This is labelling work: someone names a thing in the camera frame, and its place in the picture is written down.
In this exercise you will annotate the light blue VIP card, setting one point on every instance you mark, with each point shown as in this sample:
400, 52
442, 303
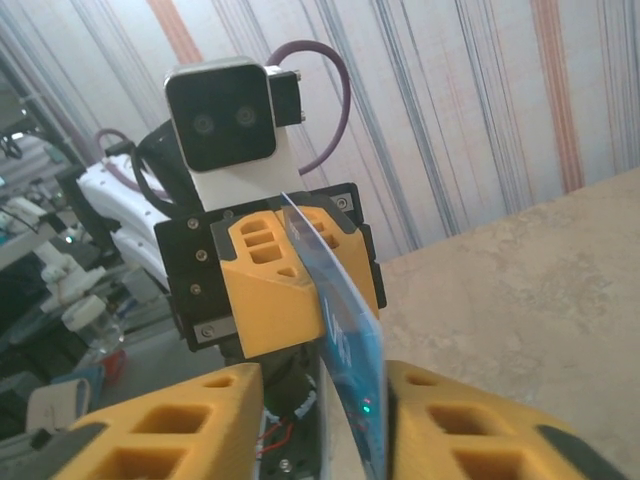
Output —
345, 340

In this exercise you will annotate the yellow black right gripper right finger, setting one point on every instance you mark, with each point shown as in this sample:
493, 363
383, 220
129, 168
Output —
475, 450

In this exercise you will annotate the clear plastic jar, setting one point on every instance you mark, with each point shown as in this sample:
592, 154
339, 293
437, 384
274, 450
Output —
95, 325

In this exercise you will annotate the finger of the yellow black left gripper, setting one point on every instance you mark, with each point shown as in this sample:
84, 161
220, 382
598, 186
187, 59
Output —
350, 255
265, 305

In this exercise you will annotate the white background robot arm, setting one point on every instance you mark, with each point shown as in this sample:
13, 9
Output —
65, 270

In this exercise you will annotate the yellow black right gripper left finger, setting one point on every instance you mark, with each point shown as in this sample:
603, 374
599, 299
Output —
165, 450

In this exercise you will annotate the red background object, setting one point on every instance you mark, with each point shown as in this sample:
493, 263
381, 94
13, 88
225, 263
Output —
116, 365

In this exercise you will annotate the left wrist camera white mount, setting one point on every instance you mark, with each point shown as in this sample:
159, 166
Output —
220, 115

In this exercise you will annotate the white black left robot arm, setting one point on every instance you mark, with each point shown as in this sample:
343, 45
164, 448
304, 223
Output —
135, 235

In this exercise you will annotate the beige background object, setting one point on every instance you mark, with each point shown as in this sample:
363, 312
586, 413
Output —
55, 405

